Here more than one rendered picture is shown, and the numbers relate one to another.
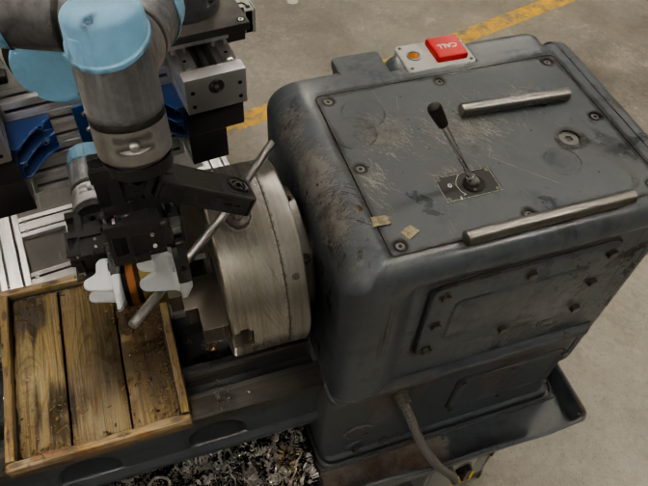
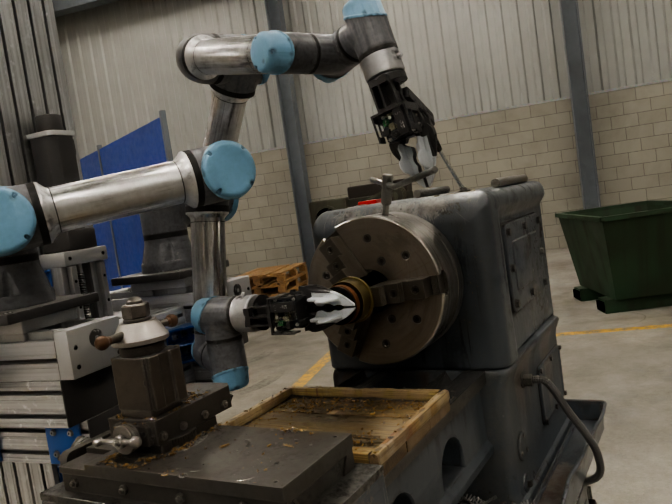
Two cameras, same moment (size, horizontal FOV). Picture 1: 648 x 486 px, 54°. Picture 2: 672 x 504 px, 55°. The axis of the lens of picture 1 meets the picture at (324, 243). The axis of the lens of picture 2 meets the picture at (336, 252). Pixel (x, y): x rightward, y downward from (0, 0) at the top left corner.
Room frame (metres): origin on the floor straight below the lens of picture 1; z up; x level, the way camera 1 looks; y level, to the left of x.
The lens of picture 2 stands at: (-0.42, 1.05, 1.27)
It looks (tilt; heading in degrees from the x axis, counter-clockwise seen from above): 4 degrees down; 323
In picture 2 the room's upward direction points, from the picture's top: 8 degrees counter-clockwise
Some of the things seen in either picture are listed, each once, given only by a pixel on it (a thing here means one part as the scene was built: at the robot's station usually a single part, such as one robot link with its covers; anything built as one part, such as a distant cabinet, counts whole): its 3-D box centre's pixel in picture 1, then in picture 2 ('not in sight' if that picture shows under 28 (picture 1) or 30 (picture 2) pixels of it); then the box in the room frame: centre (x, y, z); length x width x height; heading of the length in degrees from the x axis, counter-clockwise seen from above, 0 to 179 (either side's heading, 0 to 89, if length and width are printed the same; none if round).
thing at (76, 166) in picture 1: (90, 175); (220, 316); (0.79, 0.44, 1.08); 0.11 x 0.08 x 0.09; 22
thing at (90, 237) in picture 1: (95, 239); (280, 312); (0.64, 0.39, 1.08); 0.12 x 0.09 x 0.08; 22
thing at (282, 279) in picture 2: not in sight; (271, 284); (7.83, -3.98, 0.22); 1.25 x 0.86 x 0.44; 129
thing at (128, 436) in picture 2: not in sight; (169, 420); (0.48, 0.70, 0.99); 0.20 x 0.10 x 0.05; 112
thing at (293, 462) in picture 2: not in sight; (192, 463); (0.41, 0.71, 0.95); 0.43 x 0.17 x 0.05; 22
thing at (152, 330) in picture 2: not in sight; (139, 331); (0.47, 0.73, 1.13); 0.08 x 0.08 x 0.03
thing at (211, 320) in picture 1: (208, 311); (406, 289); (0.51, 0.17, 1.08); 0.12 x 0.11 x 0.05; 22
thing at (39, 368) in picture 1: (92, 356); (326, 424); (0.52, 0.41, 0.89); 0.36 x 0.30 x 0.04; 22
